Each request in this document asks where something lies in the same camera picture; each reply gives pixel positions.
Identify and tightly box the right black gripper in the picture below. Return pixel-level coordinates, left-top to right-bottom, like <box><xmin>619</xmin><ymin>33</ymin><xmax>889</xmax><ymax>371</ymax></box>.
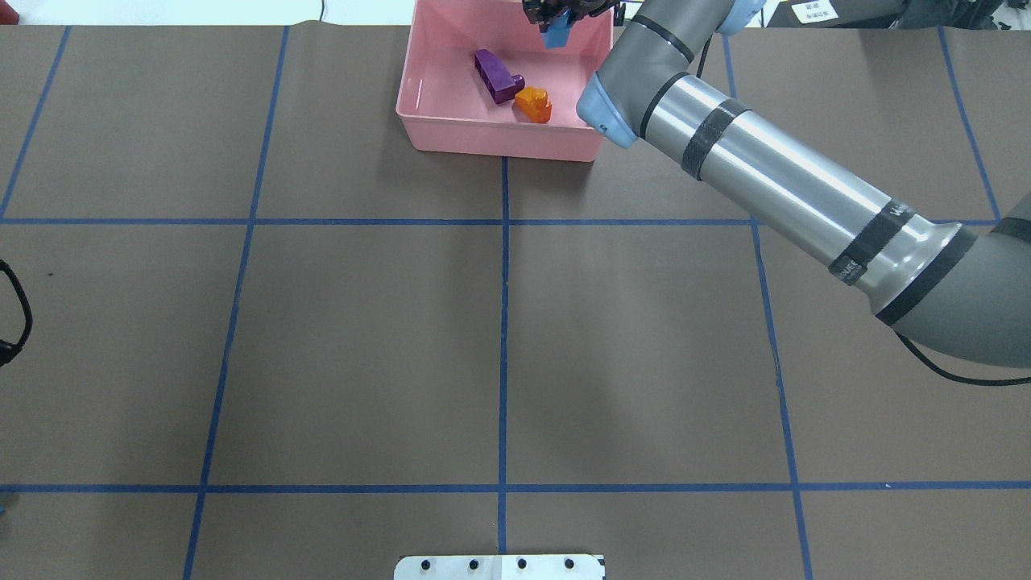
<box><xmin>522</xmin><ymin>0</ymin><xmax>627</xmax><ymax>33</ymax></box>

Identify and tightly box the small blue block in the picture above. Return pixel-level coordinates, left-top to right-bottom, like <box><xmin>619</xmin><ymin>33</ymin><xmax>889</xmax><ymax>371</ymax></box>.
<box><xmin>539</xmin><ymin>12</ymin><xmax>572</xmax><ymax>49</ymax></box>

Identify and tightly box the purple block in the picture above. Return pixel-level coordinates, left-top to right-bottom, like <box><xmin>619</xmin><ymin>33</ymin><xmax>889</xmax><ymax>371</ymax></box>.
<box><xmin>474</xmin><ymin>49</ymin><xmax>526</xmax><ymax>106</ymax></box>

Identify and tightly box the orange block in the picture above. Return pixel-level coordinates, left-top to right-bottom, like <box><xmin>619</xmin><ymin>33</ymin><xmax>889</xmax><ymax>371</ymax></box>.
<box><xmin>513</xmin><ymin>87</ymin><xmax>553</xmax><ymax>124</ymax></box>

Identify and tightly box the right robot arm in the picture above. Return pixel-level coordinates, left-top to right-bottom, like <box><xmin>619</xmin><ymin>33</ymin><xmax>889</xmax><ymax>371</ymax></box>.
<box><xmin>577</xmin><ymin>1</ymin><xmax>1030</xmax><ymax>368</ymax></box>

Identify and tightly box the pink plastic box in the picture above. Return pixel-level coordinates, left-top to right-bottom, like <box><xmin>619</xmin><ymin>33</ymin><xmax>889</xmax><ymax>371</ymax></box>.
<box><xmin>396</xmin><ymin>1</ymin><xmax>614</xmax><ymax>162</ymax></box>

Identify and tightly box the white camera stand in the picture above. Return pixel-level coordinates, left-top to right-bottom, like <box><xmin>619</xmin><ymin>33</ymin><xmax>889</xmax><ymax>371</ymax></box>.
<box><xmin>393</xmin><ymin>553</ymin><xmax>607</xmax><ymax>579</ymax></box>

